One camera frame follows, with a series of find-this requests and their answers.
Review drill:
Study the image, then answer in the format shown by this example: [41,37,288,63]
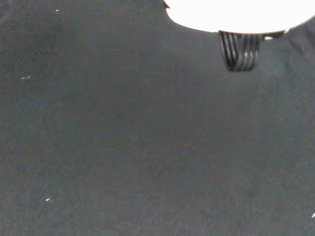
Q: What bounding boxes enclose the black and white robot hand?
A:
[163,0,315,73]

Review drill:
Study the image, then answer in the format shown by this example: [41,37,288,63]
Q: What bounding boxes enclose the black bench cloth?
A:
[0,0,315,236]

